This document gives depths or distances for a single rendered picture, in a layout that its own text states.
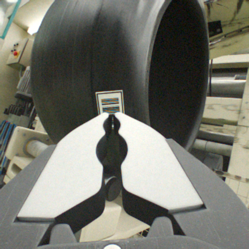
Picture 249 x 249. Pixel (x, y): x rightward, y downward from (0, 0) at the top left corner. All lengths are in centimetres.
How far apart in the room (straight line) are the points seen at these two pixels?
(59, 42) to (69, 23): 3
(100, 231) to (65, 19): 38
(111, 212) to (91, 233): 5
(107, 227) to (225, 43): 84
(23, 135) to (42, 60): 27
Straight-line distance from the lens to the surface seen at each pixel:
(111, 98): 26
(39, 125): 72
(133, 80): 27
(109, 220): 36
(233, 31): 95
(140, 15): 30
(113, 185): 33
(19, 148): 59
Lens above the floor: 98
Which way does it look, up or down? 7 degrees up
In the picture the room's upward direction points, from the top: 17 degrees clockwise
